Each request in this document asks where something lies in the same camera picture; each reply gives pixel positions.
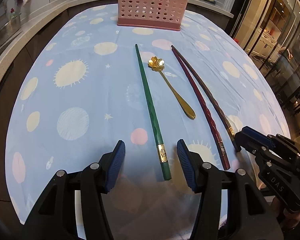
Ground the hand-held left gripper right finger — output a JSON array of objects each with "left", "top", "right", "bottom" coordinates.
[{"left": 177, "top": 139, "right": 284, "bottom": 240}]

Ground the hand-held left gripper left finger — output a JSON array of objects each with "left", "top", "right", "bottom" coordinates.
[{"left": 21, "top": 140, "right": 126, "bottom": 240}]

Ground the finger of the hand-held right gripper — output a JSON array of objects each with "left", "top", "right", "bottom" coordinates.
[
  {"left": 234, "top": 126, "right": 275, "bottom": 157},
  {"left": 267, "top": 134, "right": 300, "bottom": 158}
]

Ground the brown chopstick gold band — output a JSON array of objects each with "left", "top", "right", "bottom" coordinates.
[{"left": 170, "top": 44, "right": 242, "bottom": 153}]

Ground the dark maroon chopstick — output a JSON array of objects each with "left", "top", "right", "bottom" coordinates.
[{"left": 171, "top": 47, "right": 231, "bottom": 170}]

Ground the green chopstick gold band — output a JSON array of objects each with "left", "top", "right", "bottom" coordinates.
[{"left": 134, "top": 44, "right": 172, "bottom": 181}]

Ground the gold flower spoon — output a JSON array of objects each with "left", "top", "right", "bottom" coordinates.
[{"left": 147, "top": 56, "right": 197, "bottom": 119}]

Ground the pink perforated utensil holder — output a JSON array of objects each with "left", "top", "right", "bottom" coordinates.
[{"left": 117, "top": 0, "right": 189, "bottom": 32}]

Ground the person's right hand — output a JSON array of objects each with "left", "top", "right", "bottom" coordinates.
[{"left": 271, "top": 196, "right": 300, "bottom": 232}]

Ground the blue dotted tablecloth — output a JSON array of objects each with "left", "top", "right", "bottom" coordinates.
[{"left": 5, "top": 4, "right": 292, "bottom": 230}]

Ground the glass sliding door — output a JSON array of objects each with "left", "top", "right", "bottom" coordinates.
[{"left": 230, "top": 0, "right": 300, "bottom": 140}]

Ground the steel pot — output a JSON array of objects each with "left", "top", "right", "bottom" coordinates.
[{"left": 0, "top": 15, "right": 22, "bottom": 43}]

